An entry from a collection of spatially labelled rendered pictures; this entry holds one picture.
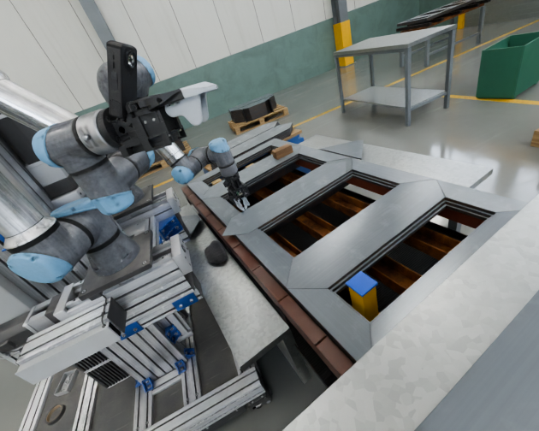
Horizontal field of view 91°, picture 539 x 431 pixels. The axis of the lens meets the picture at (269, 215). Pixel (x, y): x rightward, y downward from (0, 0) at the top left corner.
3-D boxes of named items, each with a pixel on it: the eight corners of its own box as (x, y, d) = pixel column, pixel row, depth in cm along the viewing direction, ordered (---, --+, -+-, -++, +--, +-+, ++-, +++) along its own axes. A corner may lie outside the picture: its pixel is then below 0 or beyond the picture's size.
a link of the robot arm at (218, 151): (211, 138, 112) (228, 134, 108) (222, 161, 118) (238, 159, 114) (202, 145, 106) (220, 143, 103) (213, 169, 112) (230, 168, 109)
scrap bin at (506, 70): (496, 83, 373) (505, 36, 341) (539, 81, 337) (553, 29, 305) (470, 99, 355) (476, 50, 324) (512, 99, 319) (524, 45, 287)
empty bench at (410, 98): (340, 113, 467) (333, 52, 415) (374, 98, 478) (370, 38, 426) (407, 126, 344) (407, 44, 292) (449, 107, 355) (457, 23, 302)
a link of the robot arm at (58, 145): (78, 162, 57) (49, 124, 53) (120, 150, 55) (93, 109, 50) (51, 180, 51) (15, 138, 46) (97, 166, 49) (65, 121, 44)
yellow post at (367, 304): (366, 315, 85) (361, 275, 75) (379, 325, 82) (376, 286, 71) (355, 324, 84) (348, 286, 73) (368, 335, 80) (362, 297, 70)
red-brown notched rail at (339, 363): (190, 192, 185) (186, 185, 182) (386, 408, 58) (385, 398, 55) (185, 195, 184) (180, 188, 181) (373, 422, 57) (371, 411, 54)
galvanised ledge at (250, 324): (190, 206, 193) (188, 203, 192) (292, 333, 92) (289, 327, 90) (165, 221, 188) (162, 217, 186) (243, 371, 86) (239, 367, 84)
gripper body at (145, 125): (191, 135, 51) (138, 150, 54) (172, 87, 48) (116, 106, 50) (174, 144, 45) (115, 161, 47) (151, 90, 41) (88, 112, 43)
